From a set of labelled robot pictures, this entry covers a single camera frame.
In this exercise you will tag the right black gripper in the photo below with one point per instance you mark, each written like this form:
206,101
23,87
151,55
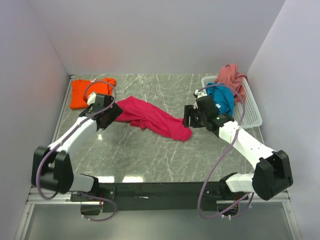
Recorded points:
188,112

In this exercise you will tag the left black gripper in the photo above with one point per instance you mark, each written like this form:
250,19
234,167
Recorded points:
116,111

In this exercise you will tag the magenta t shirt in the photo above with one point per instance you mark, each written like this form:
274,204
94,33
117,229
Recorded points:
144,115

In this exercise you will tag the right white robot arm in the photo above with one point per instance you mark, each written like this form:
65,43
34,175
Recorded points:
272,169

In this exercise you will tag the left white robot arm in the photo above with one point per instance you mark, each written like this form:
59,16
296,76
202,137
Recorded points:
52,165

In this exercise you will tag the teal blue t shirt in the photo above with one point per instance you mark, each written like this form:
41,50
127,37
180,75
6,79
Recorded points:
222,96

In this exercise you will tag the folded orange t shirt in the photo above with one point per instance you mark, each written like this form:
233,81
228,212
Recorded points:
82,88

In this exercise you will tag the salmon pink t shirt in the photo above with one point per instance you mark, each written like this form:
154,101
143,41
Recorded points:
231,77

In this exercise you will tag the white plastic basket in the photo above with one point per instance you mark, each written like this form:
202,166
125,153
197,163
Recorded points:
252,117

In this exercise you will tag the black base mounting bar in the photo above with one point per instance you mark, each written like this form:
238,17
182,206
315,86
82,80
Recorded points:
154,196

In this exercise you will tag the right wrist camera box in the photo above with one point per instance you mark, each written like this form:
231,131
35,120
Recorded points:
198,93

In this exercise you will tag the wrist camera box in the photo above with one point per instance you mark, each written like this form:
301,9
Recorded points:
91,98
198,93

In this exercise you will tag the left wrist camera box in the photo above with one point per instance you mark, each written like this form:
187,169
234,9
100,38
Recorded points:
91,98

